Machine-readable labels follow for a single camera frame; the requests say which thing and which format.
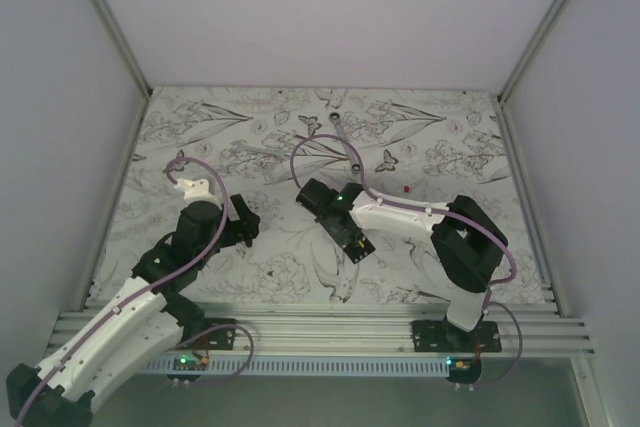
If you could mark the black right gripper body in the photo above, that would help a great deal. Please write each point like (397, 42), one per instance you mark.
(343, 236)

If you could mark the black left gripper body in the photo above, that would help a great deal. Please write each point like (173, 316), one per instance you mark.
(236, 231)

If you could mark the black fuse box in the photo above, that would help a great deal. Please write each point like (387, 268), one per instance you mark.
(356, 253)

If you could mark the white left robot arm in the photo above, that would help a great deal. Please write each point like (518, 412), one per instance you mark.
(147, 317)

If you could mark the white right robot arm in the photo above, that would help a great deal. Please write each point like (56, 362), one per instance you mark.
(467, 244)

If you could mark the clear plastic fuse cover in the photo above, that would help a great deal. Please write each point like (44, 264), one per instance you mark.
(275, 173)

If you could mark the silver ratchet wrench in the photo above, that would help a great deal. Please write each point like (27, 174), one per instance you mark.
(355, 163)

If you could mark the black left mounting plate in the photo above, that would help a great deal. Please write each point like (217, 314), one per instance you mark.
(213, 334)

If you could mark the black mounting plate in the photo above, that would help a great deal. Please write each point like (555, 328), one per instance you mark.
(440, 336)
(213, 334)

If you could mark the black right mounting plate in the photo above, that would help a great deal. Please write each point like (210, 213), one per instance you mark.
(440, 336)

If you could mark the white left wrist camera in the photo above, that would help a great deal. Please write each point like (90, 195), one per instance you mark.
(196, 191)

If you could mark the white slotted cable duct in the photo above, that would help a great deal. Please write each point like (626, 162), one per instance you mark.
(266, 365)

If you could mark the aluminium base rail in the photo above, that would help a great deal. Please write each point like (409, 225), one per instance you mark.
(371, 329)

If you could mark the aluminium frame post right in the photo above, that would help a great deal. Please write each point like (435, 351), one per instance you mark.
(541, 33)

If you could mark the aluminium frame post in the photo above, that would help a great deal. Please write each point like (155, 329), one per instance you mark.
(541, 33)
(122, 46)

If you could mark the aluminium frame post left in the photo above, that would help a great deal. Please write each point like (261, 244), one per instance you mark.
(122, 46)

